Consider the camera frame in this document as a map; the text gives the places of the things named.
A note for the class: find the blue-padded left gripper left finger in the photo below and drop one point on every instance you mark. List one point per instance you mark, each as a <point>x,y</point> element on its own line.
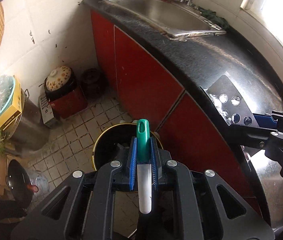
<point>82,206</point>

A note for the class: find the stainless steel sink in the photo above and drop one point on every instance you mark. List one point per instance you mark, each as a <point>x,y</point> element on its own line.
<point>174,19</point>

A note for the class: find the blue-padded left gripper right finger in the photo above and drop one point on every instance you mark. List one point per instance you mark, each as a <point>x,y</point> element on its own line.
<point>204,205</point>

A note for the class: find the green and white marker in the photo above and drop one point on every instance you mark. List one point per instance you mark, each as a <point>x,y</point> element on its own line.
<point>144,167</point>

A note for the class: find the yellow cardboard box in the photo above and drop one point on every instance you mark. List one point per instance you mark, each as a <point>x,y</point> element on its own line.
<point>13,108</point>

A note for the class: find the black trash bin yellow rim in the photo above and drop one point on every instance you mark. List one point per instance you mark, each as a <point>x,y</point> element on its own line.
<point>106,147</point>

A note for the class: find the dark clay pot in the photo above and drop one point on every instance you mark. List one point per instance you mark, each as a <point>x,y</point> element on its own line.
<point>94,83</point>

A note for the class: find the floral lid pot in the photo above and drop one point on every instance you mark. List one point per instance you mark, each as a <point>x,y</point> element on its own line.
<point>58,78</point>

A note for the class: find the red cabinet door left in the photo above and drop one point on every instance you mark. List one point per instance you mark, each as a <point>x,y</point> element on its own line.
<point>145,88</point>

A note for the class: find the dark green rag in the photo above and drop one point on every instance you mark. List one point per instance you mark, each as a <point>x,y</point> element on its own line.
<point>212,16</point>

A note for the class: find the black wok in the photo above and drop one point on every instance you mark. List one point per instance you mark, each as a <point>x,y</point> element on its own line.
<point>19,183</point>

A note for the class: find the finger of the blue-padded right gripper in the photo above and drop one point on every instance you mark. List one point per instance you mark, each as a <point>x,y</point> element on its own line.
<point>264,120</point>
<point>254,137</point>

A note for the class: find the grey perforated box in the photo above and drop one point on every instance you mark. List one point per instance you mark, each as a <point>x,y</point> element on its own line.
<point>47,113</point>

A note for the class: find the large steel stockpot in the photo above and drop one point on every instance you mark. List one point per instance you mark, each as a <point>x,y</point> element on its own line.
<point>27,132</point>

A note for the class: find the red cabinet door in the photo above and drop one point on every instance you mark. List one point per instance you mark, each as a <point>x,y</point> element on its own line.
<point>103,32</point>
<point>145,88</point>
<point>193,140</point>

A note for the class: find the red cabinet door right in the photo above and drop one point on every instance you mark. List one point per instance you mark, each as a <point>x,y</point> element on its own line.
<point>193,140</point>

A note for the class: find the red cabinet door far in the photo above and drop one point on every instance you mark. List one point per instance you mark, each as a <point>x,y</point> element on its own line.
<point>103,32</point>

